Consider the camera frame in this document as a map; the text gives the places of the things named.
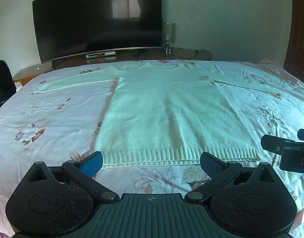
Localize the white knit sweater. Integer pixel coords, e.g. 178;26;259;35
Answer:
36;63;277;168

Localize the black chair with clothes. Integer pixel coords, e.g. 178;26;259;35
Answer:
0;60;16;107

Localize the floral white bed sheet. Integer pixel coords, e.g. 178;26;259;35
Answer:
0;60;304;236

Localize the dark wooden door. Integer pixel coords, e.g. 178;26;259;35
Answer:
284;0;304;83

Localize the silver set-top box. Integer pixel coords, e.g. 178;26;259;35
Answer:
85;51;116;59

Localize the glass table lamp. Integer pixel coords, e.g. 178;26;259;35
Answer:
162;23;176;56

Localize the large black television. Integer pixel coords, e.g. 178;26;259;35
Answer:
33;0;163;62

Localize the black cable on cabinet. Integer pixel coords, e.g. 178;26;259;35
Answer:
170;47;208;60

